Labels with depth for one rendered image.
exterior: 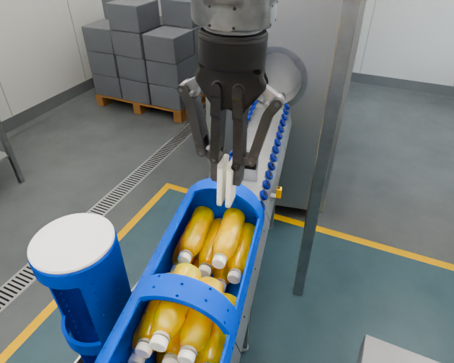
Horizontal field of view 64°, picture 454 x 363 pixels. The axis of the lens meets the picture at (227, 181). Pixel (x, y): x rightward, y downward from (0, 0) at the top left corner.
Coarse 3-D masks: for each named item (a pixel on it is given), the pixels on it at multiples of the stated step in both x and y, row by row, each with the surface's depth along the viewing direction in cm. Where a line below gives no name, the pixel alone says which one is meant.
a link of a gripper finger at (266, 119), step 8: (272, 104) 41; (280, 104) 40; (264, 112) 42; (272, 112) 41; (264, 120) 42; (264, 128) 43; (256, 136) 44; (264, 136) 43; (256, 144) 44; (256, 152) 45; (248, 160) 46; (256, 160) 45
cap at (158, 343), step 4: (156, 336) 78; (160, 336) 78; (152, 340) 78; (156, 340) 78; (160, 340) 78; (164, 340) 78; (152, 344) 78; (156, 344) 78; (160, 344) 77; (164, 344) 78; (152, 348) 79; (156, 348) 79; (160, 348) 78; (164, 348) 78
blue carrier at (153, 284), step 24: (192, 192) 114; (216, 192) 120; (240, 192) 113; (216, 216) 126; (168, 240) 98; (168, 264) 114; (144, 288) 85; (168, 288) 82; (192, 288) 83; (240, 288) 93; (216, 312) 82; (240, 312) 91; (120, 336) 76; (96, 360) 75; (120, 360) 88
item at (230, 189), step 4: (232, 156) 49; (232, 160) 48; (228, 164) 47; (228, 168) 47; (228, 172) 47; (232, 172) 48; (228, 176) 48; (232, 176) 48; (228, 180) 48; (232, 180) 49; (228, 184) 49; (232, 184) 49; (228, 188) 49; (232, 188) 50; (228, 192) 49; (232, 192) 50; (228, 196) 50; (232, 196) 51; (228, 200) 50; (232, 200) 51; (228, 204) 50
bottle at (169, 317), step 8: (184, 264) 92; (176, 272) 91; (184, 272) 90; (192, 272) 91; (200, 272) 93; (160, 304) 84; (168, 304) 83; (176, 304) 83; (160, 312) 82; (168, 312) 81; (176, 312) 82; (184, 312) 84; (160, 320) 80; (168, 320) 80; (176, 320) 81; (184, 320) 84; (160, 328) 80; (168, 328) 80; (176, 328) 81; (168, 336) 79
